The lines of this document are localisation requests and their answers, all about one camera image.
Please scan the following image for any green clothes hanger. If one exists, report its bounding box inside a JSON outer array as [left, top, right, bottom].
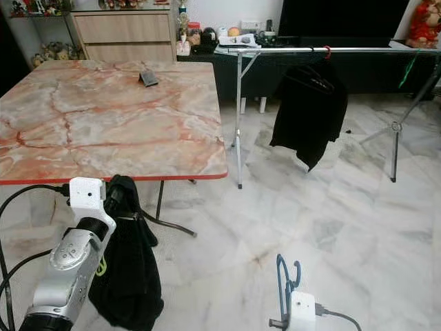
[[398, 50, 421, 89]]

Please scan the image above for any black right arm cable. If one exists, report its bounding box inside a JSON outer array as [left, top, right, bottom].
[[314, 303, 362, 331]]

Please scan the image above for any red laughing Buddha statue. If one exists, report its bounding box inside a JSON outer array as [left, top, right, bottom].
[[407, 0, 441, 49]]

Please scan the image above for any marble folding table red edge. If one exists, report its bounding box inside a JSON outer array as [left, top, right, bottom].
[[0, 60, 228, 239]]

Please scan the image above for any jar with red lid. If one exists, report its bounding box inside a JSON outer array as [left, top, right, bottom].
[[187, 22, 201, 46]]

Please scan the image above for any glass display shelf with figurines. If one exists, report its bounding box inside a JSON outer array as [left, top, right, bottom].
[[7, 0, 73, 68]]

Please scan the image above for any silver metal clothes rack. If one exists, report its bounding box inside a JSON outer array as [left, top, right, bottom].
[[234, 46, 441, 189]]

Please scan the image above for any stack of white magazines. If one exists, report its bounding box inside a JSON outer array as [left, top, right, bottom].
[[217, 34, 259, 50]]

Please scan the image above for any pink tissue box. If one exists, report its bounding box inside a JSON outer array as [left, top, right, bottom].
[[176, 37, 192, 56]]

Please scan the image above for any light wooden cabinet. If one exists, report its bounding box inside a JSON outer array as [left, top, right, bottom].
[[69, 10, 176, 63]]

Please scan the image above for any black shirt green logo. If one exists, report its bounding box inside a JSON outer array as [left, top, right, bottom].
[[88, 174, 165, 331]]

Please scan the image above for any long black TV console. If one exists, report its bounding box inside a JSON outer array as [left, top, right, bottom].
[[176, 47, 441, 96]]

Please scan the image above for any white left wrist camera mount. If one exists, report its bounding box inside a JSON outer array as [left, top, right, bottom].
[[69, 177, 116, 235]]

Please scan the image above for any black shirt white chest print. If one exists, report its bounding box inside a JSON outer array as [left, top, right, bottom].
[[269, 59, 349, 172]]

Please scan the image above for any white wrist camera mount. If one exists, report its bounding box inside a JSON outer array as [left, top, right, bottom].
[[69, 177, 116, 235], [288, 291, 316, 331]]

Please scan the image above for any gold and blue trophy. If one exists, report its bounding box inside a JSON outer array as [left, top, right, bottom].
[[176, 0, 189, 39]]

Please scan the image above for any large black television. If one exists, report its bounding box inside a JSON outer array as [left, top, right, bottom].
[[278, 0, 411, 39]]

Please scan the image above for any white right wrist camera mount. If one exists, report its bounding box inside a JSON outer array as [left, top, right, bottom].
[[288, 291, 316, 331]]

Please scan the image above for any blue clothes hanger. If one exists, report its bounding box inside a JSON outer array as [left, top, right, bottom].
[[276, 254, 302, 321]]

